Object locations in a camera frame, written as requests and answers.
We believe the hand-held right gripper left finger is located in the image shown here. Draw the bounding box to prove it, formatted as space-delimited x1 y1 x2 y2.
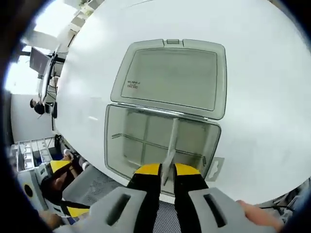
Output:
85 163 163 233

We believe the grey transparent guide fixture box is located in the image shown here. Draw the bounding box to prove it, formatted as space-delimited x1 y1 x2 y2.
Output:
104 38 228 195

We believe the person's left hand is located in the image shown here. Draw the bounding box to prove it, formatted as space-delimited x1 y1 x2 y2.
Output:
38 210 63 229

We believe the clear plastic divider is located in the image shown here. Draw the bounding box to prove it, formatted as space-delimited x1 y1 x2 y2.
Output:
162 117 180 187

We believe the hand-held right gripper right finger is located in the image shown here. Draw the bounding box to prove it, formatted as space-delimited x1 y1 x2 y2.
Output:
173 163 246 233

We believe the grey mesh office chair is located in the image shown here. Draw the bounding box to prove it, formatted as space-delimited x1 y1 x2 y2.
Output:
62 165 175 233

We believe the person's right hand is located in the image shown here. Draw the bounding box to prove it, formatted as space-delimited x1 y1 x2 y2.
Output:
237 200 285 233

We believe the metal storage shelf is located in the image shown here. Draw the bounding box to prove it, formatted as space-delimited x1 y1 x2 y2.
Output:
11 137 56 170

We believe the white standing desk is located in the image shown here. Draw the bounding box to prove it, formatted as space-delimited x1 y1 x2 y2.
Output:
36 50 68 104

